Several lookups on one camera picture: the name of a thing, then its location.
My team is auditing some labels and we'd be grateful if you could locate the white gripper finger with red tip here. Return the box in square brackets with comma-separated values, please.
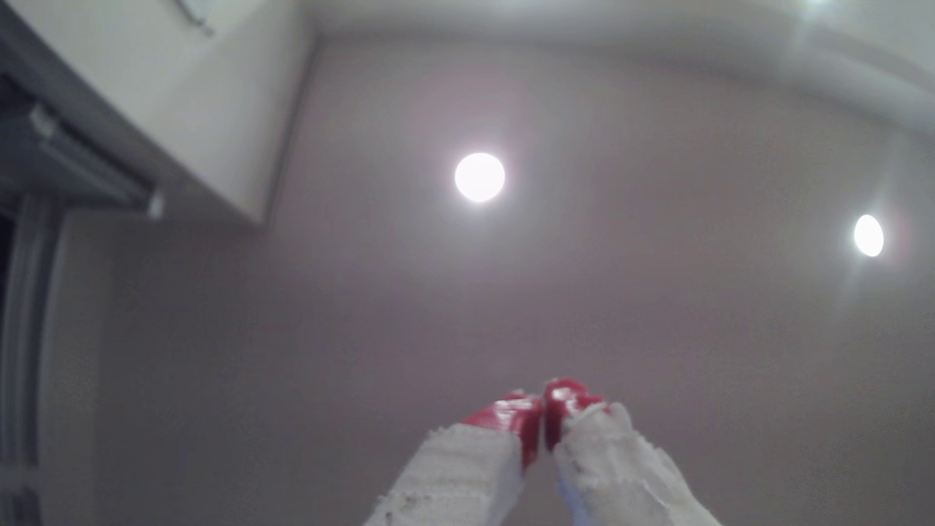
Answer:
[543, 377, 726, 526]
[364, 391, 544, 526]

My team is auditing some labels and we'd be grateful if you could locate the round ceiling light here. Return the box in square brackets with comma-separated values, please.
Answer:
[853, 213, 885, 259]
[453, 151, 506, 204]

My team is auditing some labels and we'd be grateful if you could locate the white ceiling bulkhead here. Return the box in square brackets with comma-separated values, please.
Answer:
[0, 0, 317, 226]

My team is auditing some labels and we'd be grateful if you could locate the grey window frame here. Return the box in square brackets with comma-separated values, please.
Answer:
[0, 193, 63, 526]

